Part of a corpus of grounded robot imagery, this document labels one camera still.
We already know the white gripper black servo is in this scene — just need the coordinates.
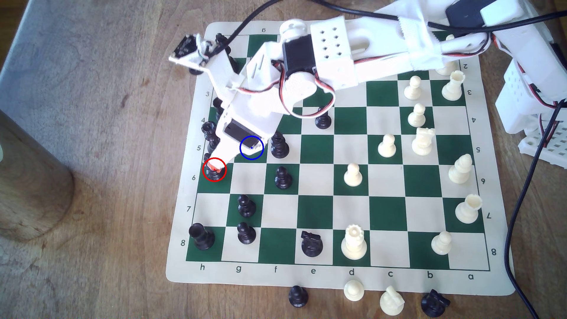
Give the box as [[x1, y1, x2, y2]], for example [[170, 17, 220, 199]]
[[207, 42, 289, 173]]

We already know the black bishop chess piece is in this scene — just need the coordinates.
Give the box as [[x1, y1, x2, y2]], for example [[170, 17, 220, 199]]
[[270, 131, 290, 159], [203, 153, 227, 181]]

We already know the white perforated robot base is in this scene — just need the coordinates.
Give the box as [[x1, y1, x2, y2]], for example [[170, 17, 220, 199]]
[[518, 117, 567, 170]]

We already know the black queen chess piece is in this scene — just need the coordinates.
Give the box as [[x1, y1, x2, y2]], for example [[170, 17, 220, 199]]
[[201, 121, 221, 156]]

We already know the black king chess piece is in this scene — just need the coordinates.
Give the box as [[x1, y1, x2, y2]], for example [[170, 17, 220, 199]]
[[215, 33, 241, 75]]

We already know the black knight chess piece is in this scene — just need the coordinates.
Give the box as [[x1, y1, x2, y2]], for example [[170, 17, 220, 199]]
[[301, 230, 324, 258], [420, 289, 452, 318]]

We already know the white pawn chess piece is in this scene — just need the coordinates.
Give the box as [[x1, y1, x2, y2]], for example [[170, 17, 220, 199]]
[[408, 103, 427, 128], [403, 76, 422, 100], [431, 231, 453, 256], [344, 279, 365, 302], [377, 134, 397, 158], [344, 163, 363, 187]]

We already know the white queen chess piece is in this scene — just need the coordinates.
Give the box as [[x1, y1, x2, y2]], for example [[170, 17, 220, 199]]
[[340, 224, 368, 261]]

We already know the white knight chess piece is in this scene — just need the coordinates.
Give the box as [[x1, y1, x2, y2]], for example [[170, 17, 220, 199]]
[[379, 285, 405, 316], [411, 127, 436, 156]]

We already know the green and cream chess mat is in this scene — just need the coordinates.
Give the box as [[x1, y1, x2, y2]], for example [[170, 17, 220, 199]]
[[166, 20, 517, 297]]

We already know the white king chess piece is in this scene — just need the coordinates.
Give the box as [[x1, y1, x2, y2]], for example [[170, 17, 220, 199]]
[[434, 35, 461, 76]]

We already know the white bishop chess piece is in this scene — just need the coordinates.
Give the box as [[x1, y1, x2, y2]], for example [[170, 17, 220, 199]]
[[448, 153, 473, 185]]

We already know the white rook chess piece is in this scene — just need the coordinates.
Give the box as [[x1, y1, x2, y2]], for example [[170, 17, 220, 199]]
[[455, 193, 483, 224], [441, 70, 466, 102]]

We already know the round wooden block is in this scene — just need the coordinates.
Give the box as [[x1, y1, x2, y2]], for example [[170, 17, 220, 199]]
[[0, 111, 75, 242]]

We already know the small black camera module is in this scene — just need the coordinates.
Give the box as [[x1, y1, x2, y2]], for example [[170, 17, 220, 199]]
[[170, 35, 209, 67]]

